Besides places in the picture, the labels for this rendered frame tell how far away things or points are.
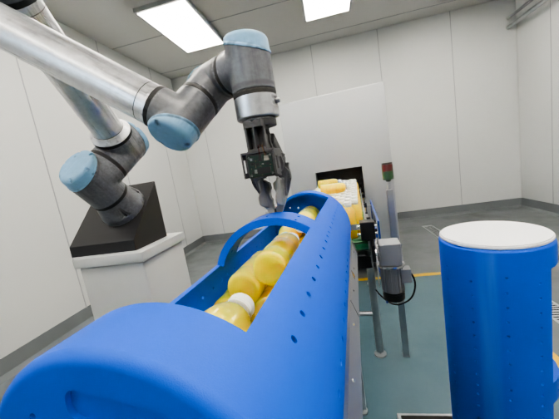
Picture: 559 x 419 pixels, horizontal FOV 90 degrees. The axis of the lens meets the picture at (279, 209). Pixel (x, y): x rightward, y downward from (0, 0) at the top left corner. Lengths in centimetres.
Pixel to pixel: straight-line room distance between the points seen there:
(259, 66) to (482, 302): 85
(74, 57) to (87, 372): 60
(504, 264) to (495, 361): 29
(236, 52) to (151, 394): 54
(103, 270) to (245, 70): 101
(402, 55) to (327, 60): 127
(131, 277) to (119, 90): 80
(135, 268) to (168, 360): 105
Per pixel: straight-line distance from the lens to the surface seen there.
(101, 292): 139
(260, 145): 57
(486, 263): 95
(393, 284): 163
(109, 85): 68
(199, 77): 67
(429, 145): 576
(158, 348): 22
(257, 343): 24
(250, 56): 60
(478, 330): 105
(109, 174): 124
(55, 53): 75
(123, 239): 128
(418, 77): 584
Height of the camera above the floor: 133
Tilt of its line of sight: 8 degrees down
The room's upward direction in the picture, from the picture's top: 9 degrees counter-clockwise
